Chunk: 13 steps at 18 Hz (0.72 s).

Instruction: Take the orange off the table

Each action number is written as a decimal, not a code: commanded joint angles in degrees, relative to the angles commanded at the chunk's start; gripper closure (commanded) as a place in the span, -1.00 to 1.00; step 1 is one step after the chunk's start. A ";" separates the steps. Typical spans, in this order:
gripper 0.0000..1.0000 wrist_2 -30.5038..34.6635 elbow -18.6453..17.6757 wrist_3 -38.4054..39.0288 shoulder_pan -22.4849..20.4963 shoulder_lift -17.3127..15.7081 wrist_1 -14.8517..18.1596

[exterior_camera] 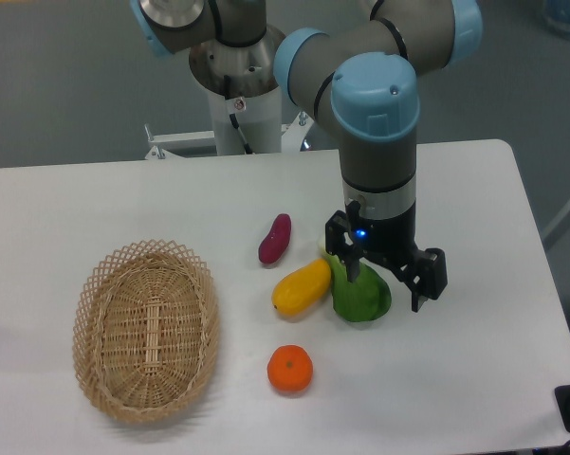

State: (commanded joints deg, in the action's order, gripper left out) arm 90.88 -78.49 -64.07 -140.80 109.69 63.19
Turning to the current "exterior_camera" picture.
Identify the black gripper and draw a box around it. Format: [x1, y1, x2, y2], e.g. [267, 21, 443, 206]
[325, 201, 448, 312]

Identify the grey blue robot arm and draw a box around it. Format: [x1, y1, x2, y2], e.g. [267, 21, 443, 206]
[131, 1, 483, 310]

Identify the yellow mango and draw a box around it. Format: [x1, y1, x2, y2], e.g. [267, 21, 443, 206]
[271, 258, 331, 317]

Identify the purple sweet potato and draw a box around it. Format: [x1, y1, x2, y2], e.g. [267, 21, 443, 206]
[258, 213, 292, 265]

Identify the orange fruit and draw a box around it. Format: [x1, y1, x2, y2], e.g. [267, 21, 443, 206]
[267, 345, 314, 393]

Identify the woven wicker basket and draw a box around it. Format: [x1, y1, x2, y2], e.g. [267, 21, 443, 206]
[72, 240, 220, 424]

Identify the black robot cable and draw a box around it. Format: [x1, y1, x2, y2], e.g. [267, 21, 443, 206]
[223, 75, 256, 155]

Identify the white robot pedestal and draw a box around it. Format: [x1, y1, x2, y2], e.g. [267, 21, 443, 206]
[144, 26, 314, 160]

